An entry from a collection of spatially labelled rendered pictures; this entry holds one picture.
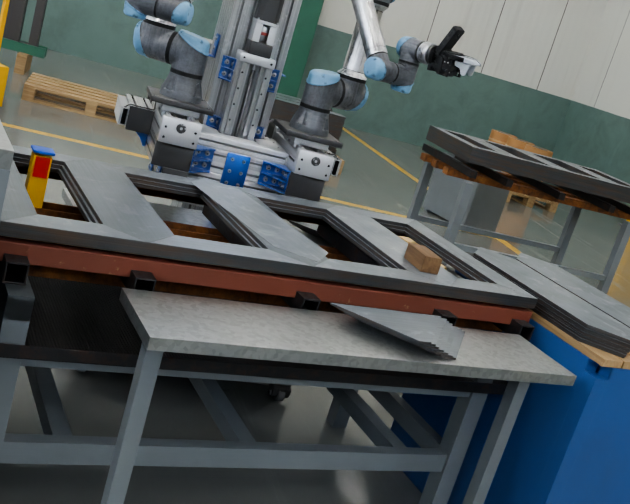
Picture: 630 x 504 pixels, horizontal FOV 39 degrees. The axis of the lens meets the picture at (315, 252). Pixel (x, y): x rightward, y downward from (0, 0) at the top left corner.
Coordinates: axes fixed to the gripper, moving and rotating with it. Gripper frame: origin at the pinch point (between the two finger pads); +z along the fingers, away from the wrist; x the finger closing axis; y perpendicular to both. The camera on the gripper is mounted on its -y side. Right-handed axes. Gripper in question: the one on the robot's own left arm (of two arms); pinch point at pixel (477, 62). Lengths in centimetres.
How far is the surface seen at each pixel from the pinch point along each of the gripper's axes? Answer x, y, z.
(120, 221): 131, 44, 8
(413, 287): 58, 56, 43
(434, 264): 44, 53, 37
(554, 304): 11, 60, 59
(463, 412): 30, 98, 51
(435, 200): -389, 186, -320
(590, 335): 14, 62, 75
